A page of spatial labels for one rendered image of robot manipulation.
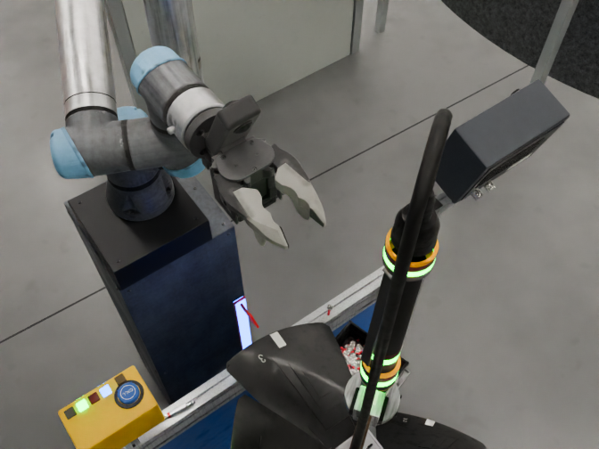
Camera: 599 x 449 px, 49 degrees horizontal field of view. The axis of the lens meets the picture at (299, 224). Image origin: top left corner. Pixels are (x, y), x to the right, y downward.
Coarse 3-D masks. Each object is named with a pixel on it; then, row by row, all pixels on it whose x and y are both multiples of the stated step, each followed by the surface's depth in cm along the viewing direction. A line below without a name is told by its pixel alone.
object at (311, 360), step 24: (288, 336) 118; (312, 336) 120; (240, 360) 113; (288, 360) 115; (312, 360) 116; (336, 360) 117; (264, 384) 111; (288, 384) 112; (312, 384) 112; (336, 384) 113; (288, 408) 109; (312, 408) 110; (336, 408) 110; (312, 432) 108; (336, 432) 108
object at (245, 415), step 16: (240, 400) 85; (240, 416) 84; (256, 416) 86; (272, 416) 87; (240, 432) 83; (256, 432) 84; (272, 432) 86; (288, 432) 88; (304, 432) 90; (240, 448) 82; (256, 448) 83; (272, 448) 85; (288, 448) 87; (304, 448) 89; (320, 448) 91
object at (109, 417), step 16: (128, 368) 126; (112, 384) 125; (144, 384) 125; (80, 400) 123; (112, 400) 123; (144, 400) 123; (64, 416) 121; (80, 416) 121; (96, 416) 121; (112, 416) 121; (128, 416) 121; (144, 416) 122; (160, 416) 127; (80, 432) 119; (96, 432) 119; (112, 432) 119; (128, 432) 123; (144, 432) 128; (80, 448) 118; (96, 448) 119; (112, 448) 124
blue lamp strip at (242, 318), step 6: (240, 306) 123; (240, 312) 124; (240, 318) 126; (246, 318) 128; (240, 324) 128; (246, 324) 130; (240, 330) 130; (246, 330) 131; (246, 336) 134; (246, 342) 136
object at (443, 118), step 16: (448, 112) 37; (432, 128) 36; (448, 128) 41; (432, 144) 36; (432, 160) 36; (432, 176) 36; (416, 192) 36; (416, 208) 37; (416, 224) 37; (416, 240) 38; (400, 256) 40; (400, 272) 41; (400, 288) 42; (384, 320) 46; (384, 336) 48; (384, 352) 50; (368, 384) 56; (368, 400) 58; (368, 416) 62; (352, 448) 66
